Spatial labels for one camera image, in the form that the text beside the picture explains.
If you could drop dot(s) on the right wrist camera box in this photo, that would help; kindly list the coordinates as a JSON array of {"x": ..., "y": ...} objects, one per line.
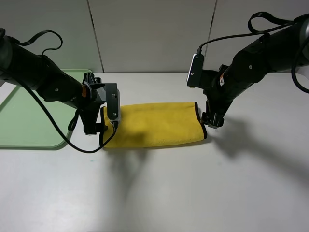
[{"x": 195, "y": 71}]

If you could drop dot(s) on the yellow towel with black trim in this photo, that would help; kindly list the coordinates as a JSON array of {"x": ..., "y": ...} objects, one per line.
[{"x": 154, "y": 125}]

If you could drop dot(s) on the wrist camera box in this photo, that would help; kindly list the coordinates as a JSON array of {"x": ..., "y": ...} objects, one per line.
[
  {"x": 113, "y": 102},
  {"x": 195, "y": 71}
]

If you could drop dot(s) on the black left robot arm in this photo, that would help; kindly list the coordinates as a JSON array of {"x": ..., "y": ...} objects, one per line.
[{"x": 21, "y": 67}]

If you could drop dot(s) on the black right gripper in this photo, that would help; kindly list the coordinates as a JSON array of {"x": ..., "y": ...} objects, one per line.
[{"x": 218, "y": 103}]

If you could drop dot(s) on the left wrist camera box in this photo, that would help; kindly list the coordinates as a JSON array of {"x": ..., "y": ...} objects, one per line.
[{"x": 113, "y": 102}]

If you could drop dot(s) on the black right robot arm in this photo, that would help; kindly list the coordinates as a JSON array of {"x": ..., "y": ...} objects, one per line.
[{"x": 287, "y": 49}]

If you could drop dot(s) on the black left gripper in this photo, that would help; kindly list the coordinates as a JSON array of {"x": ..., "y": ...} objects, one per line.
[{"x": 93, "y": 94}]

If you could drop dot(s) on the light green plastic tray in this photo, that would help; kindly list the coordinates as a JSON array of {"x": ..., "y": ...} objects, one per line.
[{"x": 24, "y": 125}]

